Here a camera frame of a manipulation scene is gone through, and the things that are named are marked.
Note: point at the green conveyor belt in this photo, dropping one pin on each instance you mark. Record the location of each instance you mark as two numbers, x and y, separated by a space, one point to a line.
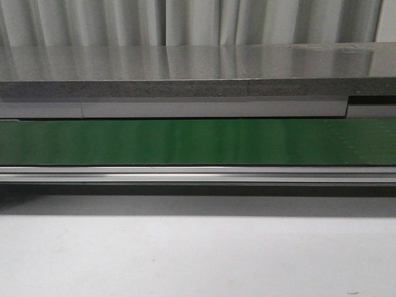
199 142

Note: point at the grey stone counter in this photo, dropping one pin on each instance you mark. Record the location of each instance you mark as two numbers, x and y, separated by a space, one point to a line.
336 80

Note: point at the white pleated curtain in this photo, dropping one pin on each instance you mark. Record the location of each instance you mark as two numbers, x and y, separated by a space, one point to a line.
173 23

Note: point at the grey conveyor aluminium frame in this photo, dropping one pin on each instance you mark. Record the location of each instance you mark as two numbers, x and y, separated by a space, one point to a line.
198 175

